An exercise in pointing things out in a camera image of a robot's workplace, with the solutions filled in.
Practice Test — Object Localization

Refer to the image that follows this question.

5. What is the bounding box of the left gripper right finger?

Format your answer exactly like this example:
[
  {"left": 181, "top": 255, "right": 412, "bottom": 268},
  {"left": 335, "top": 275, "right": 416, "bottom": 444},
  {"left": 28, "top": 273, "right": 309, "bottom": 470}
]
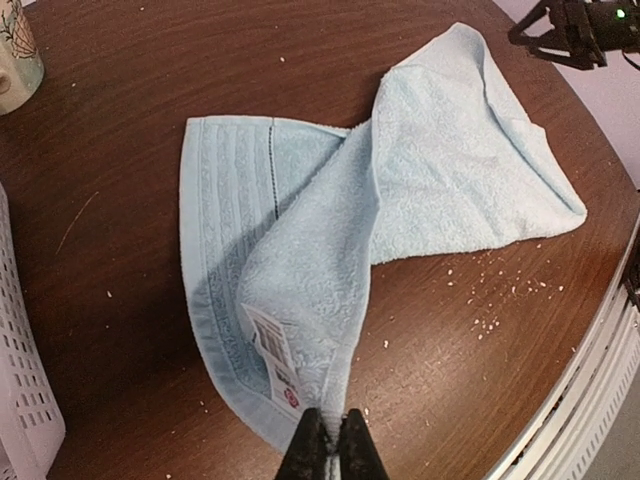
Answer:
[{"left": 338, "top": 409, "right": 390, "bottom": 480}]

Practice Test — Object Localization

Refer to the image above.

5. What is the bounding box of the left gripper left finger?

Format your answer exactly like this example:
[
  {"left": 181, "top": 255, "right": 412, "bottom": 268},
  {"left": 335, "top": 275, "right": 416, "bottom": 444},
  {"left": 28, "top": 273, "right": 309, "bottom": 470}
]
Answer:
[{"left": 277, "top": 408, "right": 330, "bottom": 480}]

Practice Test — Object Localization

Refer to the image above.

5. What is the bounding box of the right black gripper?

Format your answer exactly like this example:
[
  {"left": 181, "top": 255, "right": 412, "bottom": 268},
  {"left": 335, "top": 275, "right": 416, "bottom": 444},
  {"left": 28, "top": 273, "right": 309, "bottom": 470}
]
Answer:
[{"left": 508, "top": 0, "right": 639, "bottom": 70}]

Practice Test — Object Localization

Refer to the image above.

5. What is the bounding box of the light blue towel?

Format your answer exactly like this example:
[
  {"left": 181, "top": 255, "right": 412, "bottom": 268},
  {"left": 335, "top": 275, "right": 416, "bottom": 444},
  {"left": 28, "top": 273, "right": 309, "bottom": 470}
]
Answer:
[{"left": 179, "top": 23, "right": 587, "bottom": 450}]

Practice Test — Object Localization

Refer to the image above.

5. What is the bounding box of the white plastic basket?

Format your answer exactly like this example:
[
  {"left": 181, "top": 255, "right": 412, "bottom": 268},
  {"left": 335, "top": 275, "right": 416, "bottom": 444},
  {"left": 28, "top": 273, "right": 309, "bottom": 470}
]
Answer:
[{"left": 1, "top": 192, "right": 66, "bottom": 479}]

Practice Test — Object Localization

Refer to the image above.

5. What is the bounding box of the beige ceramic mug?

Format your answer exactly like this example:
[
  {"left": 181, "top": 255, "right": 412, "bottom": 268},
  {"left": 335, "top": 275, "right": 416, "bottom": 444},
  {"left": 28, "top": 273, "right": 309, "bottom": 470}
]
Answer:
[{"left": 1, "top": 0, "right": 45, "bottom": 115}]

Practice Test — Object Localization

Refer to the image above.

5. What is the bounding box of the front aluminium rail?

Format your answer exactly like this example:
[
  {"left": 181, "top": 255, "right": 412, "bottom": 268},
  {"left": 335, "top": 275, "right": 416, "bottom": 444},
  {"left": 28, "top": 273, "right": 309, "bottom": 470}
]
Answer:
[{"left": 486, "top": 225, "right": 639, "bottom": 480}]

